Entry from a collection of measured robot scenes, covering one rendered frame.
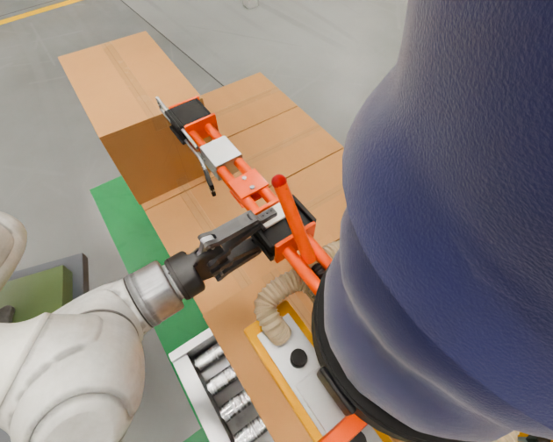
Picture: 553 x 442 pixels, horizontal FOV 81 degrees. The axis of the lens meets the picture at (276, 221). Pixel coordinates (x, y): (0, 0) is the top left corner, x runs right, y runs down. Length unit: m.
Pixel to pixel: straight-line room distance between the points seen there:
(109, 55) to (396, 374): 1.65
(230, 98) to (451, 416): 1.90
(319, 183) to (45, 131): 2.29
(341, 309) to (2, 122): 3.32
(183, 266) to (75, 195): 2.08
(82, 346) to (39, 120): 2.99
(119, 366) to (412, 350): 0.27
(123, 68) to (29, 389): 1.39
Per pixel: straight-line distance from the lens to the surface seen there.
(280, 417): 0.78
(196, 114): 0.77
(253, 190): 0.61
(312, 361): 0.61
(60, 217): 2.49
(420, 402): 0.28
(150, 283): 0.52
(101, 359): 0.37
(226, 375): 1.20
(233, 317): 0.82
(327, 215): 1.45
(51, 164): 2.86
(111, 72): 1.62
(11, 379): 0.39
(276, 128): 1.81
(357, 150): 0.16
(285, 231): 0.55
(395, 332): 0.20
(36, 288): 1.22
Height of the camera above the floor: 1.73
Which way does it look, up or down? 57 degrees down
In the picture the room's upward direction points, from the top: straight up
